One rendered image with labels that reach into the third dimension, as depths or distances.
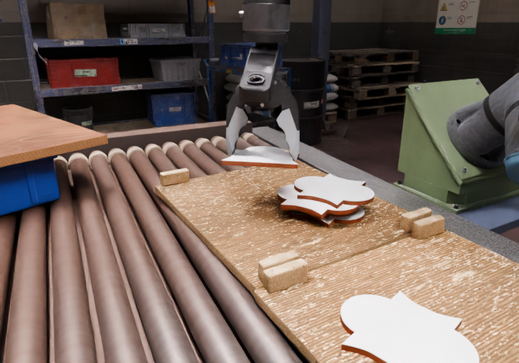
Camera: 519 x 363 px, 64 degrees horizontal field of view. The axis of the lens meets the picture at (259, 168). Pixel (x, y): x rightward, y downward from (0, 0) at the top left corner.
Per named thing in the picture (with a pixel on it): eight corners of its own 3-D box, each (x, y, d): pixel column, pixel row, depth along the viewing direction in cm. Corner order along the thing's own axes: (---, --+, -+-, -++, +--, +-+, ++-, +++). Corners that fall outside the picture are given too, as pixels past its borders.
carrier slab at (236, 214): (293, 164, 103) (293, 158, 103) (435, 232, 70) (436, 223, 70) (154, 192, 86) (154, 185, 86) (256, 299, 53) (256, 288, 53)
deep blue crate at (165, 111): (187, 116, 520) (186, 86, 508) (197, 123, 485) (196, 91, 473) (146, 120, 500) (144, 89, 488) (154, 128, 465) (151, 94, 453)
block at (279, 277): (300, 274, 56) (301, 256, 55) (309, 281, 54) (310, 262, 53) (261, 287, 53) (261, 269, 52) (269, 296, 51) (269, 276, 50)
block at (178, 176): (187, 179, 89) (186, 167, 88) (190, 182, 88) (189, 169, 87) (160, 184, 86) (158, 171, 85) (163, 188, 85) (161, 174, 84)
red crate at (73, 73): (113, 80, 467) (110, 54, 457) (121, 85, 430) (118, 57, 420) (48, 84, 436) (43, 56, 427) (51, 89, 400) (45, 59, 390)
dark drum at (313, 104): (302, 130, 509) (305, 55, 480) (333, 142, 460) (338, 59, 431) (259, 137, 482) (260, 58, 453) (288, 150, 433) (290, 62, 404)
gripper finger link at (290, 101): (306, 125, 69) (285, 76, 67) (306, 127, 68) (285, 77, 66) (281, 136, 71) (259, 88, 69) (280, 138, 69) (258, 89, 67)
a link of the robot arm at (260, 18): (289, 3, 61) (234, 3, 62) (287, 36, 63) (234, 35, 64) (291, 6, 68) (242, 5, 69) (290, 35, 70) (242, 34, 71)
